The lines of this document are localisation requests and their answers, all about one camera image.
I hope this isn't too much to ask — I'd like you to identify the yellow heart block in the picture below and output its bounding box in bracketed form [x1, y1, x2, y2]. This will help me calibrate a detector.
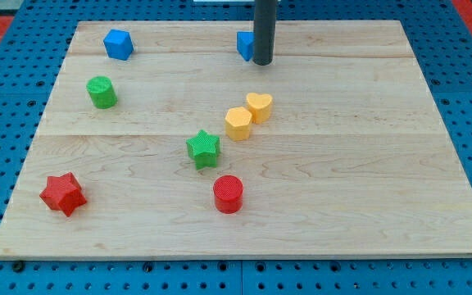
[246, 93, 273, 124]

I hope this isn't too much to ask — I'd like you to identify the yellow hexagon block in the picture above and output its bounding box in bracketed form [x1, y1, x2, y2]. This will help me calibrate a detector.
[225, 107, 252, 141]

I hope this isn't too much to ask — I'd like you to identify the green star block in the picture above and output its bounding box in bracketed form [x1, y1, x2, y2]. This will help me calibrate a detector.
[186, 129, 220, 170]

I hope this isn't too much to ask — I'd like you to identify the red cylinder block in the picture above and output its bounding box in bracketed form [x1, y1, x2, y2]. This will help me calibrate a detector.
[213, 175, 243, 214]

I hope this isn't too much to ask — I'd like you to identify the light wooden board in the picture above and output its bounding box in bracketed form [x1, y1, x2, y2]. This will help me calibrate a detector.
[0, 20, 472, 261]

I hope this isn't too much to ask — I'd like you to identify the blue block behind rod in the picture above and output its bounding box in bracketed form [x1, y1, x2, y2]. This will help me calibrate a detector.
[237, 31, 254, 61]

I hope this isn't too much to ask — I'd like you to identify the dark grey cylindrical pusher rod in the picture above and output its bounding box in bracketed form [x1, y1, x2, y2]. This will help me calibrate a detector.
[252, 0, 278, 66]

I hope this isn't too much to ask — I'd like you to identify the green cylinder block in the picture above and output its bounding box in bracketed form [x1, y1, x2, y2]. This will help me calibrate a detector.
[86, 76, 117, 109]

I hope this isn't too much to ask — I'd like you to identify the blue cube block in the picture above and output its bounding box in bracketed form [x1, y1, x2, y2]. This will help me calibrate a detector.
[103, 29, 134, 61]

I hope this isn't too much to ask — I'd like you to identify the red star block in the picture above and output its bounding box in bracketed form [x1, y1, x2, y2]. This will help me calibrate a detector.
[39, 172, 87, 217]

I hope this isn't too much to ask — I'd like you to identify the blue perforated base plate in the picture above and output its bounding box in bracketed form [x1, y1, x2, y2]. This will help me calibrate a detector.
[0, 0, 472, 294]

